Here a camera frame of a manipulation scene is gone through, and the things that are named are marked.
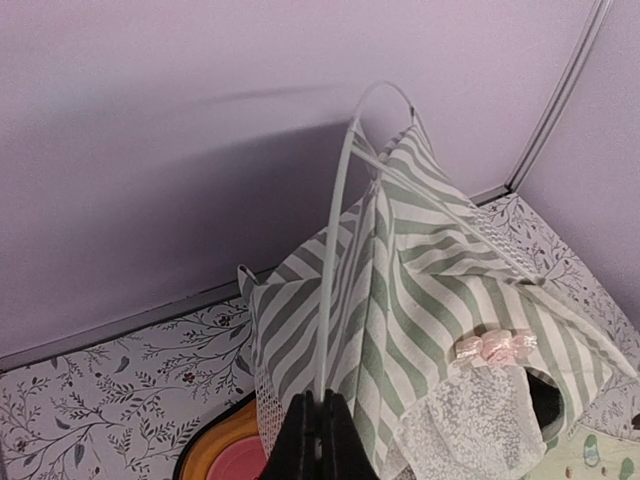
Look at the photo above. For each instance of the pink bowl in feeder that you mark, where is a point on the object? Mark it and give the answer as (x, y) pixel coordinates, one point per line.
(243, 459)

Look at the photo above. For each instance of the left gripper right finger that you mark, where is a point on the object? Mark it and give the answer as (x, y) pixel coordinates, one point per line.
(342, 453)

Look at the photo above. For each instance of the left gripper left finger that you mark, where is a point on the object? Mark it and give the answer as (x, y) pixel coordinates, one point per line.
(293, 456)

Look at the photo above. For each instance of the floral table cloth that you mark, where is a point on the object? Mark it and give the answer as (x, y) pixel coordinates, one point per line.
(125, 409)

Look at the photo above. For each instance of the yellow double pet feeder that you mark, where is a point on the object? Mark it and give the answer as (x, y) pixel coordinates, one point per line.
(237, 422)

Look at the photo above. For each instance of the avocado print cushion mat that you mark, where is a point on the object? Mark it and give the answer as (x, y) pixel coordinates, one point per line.
(588, 455)

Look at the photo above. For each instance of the striped fabric pet tent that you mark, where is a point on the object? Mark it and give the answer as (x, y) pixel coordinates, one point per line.
(452, 366)

